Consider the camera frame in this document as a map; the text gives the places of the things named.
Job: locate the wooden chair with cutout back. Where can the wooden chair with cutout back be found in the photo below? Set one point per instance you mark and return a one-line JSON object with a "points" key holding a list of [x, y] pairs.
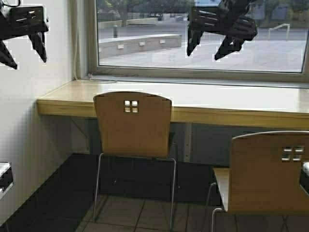
{"points": [[135, 124]]}

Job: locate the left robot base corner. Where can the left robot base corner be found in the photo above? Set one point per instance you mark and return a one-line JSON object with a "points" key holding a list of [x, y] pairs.
{"points": [[6, 178]]}

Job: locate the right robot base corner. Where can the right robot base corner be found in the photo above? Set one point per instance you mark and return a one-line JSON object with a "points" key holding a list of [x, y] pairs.
{"points": [[304, 177]]}

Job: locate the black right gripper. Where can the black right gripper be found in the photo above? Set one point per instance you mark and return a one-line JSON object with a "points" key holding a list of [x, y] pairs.
{"points": [[227, 18]]}

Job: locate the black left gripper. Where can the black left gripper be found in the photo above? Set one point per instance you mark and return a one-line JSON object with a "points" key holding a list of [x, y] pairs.
{"points": [[20, 21]]}

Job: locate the long wooden window counter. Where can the long wooden window counter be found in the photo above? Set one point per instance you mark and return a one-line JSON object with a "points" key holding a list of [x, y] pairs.
{"points": [[247, 106]]}

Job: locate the concrete outdoor bench wall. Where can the concrete outdoor bench wall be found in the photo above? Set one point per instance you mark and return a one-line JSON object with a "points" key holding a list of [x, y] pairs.
{"points": [[132, 44]]}

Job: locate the dark outdoor bollard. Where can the dark outdoor bollard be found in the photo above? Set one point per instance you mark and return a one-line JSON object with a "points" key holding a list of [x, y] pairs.
{"points": [[115, 31]]}

